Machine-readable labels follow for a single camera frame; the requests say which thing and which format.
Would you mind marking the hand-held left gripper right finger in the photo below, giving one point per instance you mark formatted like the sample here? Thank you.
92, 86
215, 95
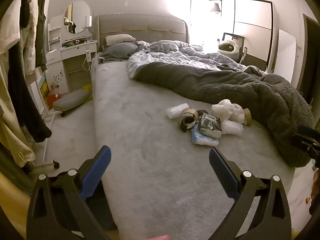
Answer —
222, 172

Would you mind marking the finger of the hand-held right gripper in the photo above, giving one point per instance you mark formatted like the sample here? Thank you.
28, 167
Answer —
306, 145
307, 130

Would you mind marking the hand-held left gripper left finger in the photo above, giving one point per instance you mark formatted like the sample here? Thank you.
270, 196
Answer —
98, 168

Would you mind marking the black curved plastic piece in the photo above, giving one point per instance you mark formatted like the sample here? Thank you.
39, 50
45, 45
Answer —
184, 127

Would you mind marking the narrow brown tape roll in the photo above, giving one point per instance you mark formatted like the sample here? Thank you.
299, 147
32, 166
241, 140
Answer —
248, 116

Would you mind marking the blue tissue packet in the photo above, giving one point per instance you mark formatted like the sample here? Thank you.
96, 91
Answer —
202, 140

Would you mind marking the white air cushion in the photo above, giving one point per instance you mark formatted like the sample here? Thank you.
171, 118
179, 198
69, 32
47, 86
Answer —
232, 128

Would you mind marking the silver foil packet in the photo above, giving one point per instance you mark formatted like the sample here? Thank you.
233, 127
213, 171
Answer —
211, 126

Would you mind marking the grey upholstered bed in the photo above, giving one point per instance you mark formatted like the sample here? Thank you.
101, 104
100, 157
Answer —
140, 130

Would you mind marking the white plastic bag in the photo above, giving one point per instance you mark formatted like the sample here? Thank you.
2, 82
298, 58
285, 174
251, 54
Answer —
228, 110

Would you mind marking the wide brown tape roll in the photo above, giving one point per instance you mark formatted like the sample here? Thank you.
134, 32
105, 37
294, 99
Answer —
187, 112

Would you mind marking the grey footstool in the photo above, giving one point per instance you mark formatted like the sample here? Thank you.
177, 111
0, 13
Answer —
71, 100

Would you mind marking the dark door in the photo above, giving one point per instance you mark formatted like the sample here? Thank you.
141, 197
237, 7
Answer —
311, 55

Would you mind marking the white bubble wrap packet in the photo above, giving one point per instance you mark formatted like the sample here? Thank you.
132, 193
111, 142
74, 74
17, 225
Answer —
176, 110

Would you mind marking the yellow item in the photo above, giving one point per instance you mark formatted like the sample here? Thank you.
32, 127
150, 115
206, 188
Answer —
87, 88

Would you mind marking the red bag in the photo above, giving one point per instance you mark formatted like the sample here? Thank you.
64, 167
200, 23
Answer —
53, 98

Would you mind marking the dark grey fleece blanket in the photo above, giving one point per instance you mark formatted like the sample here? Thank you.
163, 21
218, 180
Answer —
225, 85

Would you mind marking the beige cloth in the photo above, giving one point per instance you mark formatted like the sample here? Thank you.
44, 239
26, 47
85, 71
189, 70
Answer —
12, 130

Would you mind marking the yellow picture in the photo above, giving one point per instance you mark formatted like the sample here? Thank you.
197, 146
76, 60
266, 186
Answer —
43, 87

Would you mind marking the black coat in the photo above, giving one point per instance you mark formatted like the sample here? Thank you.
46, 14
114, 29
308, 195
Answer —
22, 100

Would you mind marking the cream cat bed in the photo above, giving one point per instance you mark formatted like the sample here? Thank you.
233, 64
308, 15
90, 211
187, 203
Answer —
228, 47

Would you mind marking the white power strip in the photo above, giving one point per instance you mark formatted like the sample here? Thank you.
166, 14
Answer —
88, 55

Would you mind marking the white vanity desk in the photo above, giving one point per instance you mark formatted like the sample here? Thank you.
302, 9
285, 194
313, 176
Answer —
75, 52

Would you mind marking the grey pillow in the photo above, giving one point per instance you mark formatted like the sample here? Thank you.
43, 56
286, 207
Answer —
117, 51

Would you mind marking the patterned grey duvet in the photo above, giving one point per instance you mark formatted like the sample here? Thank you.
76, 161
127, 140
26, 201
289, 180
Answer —
175, 55

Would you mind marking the white wardrobe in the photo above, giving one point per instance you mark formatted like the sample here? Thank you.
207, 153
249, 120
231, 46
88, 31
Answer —
250, 12

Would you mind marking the white pillow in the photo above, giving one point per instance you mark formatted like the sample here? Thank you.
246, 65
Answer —
120, 38

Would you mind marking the dark green knitted garment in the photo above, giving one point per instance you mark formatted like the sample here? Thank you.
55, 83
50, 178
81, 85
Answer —
41, 30

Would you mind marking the oval mirror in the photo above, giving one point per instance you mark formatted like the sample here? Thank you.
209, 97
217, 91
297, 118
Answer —
77, 16

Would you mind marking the black hanging garment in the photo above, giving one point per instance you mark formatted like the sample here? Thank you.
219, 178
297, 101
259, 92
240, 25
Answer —
25, 2

